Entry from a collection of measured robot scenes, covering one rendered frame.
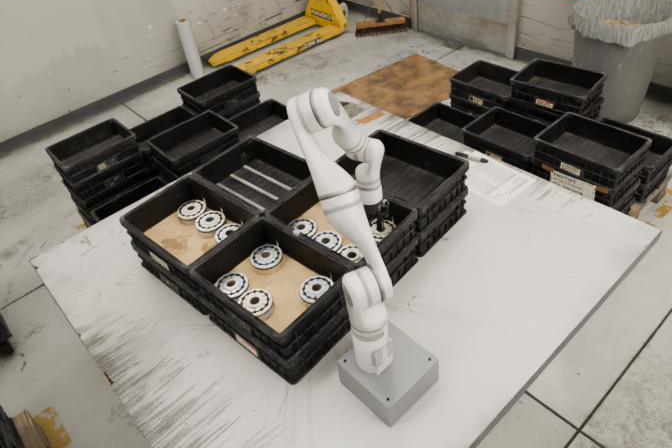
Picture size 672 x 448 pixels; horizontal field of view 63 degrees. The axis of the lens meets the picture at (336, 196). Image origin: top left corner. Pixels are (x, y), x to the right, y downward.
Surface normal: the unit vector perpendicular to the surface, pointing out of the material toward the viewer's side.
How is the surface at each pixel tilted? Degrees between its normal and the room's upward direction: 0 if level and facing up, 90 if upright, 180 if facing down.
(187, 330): 0
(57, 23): 90
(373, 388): 2
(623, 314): 0
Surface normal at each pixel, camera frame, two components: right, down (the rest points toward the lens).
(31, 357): -0.11, -0.77
